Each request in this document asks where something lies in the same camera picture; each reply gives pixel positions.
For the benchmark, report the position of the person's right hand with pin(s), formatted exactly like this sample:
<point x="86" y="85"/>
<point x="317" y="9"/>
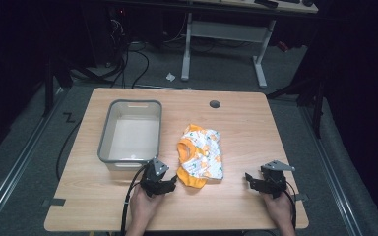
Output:
<point x="279" y="208"/>

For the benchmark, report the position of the person's left hand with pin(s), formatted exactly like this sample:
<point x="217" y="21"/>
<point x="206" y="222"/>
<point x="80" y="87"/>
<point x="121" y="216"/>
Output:
<point x="143" y="207"/>

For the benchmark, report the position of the round black table grommet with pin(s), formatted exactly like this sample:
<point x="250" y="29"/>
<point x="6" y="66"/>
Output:
<point x="214" y="104"/>

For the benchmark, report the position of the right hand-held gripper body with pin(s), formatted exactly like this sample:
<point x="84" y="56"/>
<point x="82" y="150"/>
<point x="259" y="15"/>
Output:
<point x="273" y="178"/>

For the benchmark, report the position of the grey-rimmed white plastic basin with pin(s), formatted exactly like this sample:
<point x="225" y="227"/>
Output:
<point x="133" y="137"/>

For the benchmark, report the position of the orange patterned baby garment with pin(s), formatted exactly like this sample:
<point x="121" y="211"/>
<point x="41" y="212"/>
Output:
<point x="201" y="154"/>

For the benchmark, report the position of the metal floor rail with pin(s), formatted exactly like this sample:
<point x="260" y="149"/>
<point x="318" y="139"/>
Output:
<point x="331" y="173"/>
<point x="13" y="173"/>

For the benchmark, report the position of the black tape strip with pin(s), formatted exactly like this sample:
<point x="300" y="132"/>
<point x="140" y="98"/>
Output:
<point x="302" y="197"/>
<point x="55" y="202"/>

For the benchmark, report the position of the black metal stand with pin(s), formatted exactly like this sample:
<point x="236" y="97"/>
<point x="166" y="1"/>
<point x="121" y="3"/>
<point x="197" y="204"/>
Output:
<point x="315" y="98"/>
<point x="49" y="85"/>

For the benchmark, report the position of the desk with white legs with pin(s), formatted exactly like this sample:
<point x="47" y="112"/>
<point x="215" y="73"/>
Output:
<point x="229" y="31"/>

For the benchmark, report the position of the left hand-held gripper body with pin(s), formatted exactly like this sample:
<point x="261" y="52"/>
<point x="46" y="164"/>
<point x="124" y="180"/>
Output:
<point x="153" y="178"/>

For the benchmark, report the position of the white paper scrap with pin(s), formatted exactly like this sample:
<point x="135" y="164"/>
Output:
<point x="170" y="77"/>

